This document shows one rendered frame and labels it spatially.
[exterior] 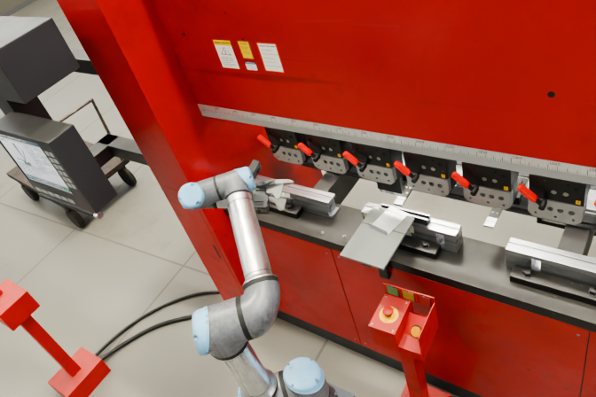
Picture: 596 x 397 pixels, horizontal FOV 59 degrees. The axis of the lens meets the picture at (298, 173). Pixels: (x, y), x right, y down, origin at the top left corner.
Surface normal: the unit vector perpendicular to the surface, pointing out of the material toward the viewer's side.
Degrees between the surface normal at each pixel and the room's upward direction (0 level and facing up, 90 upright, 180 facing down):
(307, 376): 7
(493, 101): 90
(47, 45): 90
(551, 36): 90
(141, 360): 0
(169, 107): 90
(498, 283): 0
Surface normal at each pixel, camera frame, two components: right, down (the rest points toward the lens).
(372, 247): -0.26, -0.75
